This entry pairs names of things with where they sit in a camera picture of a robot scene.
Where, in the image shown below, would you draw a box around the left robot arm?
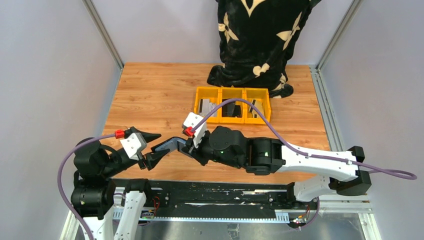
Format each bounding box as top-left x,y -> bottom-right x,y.
70,126 -> 169,240

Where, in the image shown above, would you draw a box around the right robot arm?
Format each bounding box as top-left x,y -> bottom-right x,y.
182,126 -> 372,202

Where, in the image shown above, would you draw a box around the silver cards in bin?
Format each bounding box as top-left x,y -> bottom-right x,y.
198,98 -> 216,117

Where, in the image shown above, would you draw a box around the beige cards in bin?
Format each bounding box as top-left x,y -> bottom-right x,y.
247,98 -> 265,119

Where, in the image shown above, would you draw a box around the left yellow bin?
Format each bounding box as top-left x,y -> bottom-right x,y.
193,86 -> 220,117

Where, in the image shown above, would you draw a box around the yellow bin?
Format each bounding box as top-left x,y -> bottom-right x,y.
244,88 -> 272,125
219,87 -> 244,124
193,86 -> 220,117

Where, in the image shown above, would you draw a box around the middle yellow bin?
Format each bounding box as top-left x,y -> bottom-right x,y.
219,87 -> 244,124

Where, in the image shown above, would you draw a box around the right yellow bin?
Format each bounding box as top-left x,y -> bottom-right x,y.
244,88 -> 272,125

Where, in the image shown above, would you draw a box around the black floral blanket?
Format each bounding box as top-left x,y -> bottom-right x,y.
207,0 -> 319,99

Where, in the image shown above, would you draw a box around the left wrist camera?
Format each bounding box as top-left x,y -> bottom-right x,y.
114,127 -> 147,161

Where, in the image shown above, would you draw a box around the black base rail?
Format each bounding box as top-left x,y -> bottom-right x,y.
149,180 -> 317,223

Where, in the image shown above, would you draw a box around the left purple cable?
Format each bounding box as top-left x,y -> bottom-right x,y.
56,131 -> 125,240

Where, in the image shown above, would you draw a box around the purple cable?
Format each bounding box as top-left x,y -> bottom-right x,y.
188,97 -> 418,229
56,131 -> 125,240

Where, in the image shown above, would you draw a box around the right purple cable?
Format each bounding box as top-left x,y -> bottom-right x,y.
188,97 -> 418,229

